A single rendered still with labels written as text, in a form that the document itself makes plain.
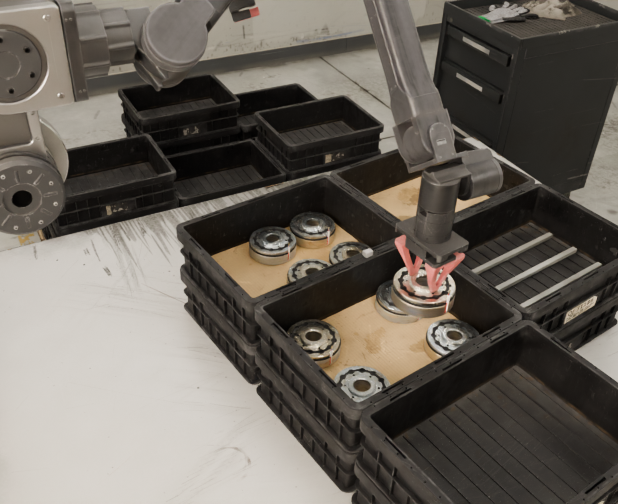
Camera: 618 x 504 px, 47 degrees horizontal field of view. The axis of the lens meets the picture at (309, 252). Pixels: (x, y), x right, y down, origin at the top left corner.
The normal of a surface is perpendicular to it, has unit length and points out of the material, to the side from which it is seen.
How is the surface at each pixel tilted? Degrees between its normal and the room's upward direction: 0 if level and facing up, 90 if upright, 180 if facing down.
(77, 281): 0
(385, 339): 0
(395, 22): 51
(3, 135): 90
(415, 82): 41
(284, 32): 90
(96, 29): 56
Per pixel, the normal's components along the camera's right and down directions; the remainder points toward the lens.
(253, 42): 0.47, 0.54
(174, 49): 0.39, -0.09
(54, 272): 0.04, -0.80
